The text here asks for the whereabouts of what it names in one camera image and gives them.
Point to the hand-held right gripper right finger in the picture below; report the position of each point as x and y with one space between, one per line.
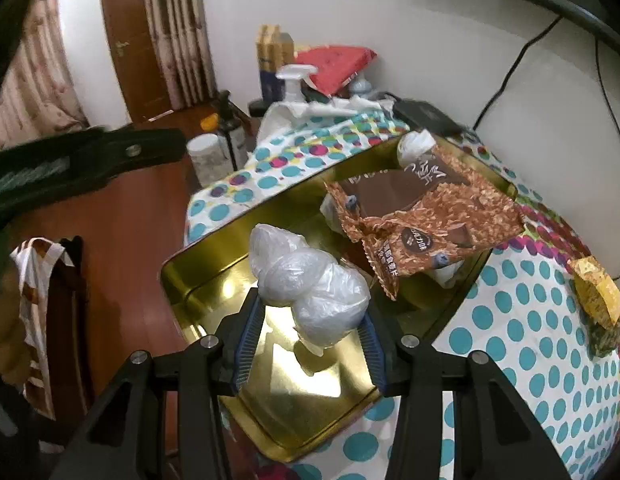
372 355

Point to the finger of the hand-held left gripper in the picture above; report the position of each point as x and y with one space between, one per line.
144 150

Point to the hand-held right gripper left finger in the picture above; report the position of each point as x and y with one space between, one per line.
247 342

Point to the white plastic bag bundle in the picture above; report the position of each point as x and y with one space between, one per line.
310 285

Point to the gold tin box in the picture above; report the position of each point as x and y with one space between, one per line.
300 410

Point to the brown chocolate oat snack bag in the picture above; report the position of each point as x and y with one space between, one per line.
440 210

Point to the white jar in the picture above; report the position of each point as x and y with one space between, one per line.
207 160

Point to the floral curtain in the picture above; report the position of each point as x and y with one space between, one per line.
34 85

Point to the black pump bottle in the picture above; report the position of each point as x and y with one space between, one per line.
233 135

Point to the wooden door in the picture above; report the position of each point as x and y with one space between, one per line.
134 45

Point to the beige patterned curtain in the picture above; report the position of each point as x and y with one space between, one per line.
177 35

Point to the white and orange cloth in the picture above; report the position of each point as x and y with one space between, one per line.
32 310

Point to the polka dot tablecloth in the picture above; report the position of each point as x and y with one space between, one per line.
520 360

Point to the dark wooden chair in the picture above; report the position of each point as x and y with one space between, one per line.
69 320

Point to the yellow and blue carton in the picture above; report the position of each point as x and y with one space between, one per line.
272 60

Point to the white spray bottle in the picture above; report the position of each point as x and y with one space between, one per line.
292 85

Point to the red packet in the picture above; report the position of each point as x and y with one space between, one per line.
335 67

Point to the crumpled white plastic bag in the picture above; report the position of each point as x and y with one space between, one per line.
415 147

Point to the yellow orange snack bag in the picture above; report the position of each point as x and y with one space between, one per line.
595 290

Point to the dark green spiky object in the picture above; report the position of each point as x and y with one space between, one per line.
605 340

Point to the black flat device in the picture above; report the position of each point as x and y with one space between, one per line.
425 117

